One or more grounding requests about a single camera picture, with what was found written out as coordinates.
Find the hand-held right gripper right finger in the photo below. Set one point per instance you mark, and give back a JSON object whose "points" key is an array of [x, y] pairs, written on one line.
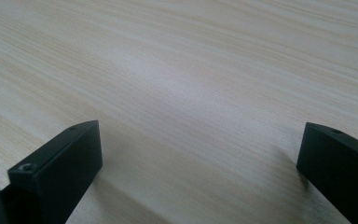
{"points": [[341, 168]]}

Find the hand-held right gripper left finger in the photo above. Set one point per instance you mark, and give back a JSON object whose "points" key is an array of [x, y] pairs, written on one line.
{"points": [[62, 168]]}

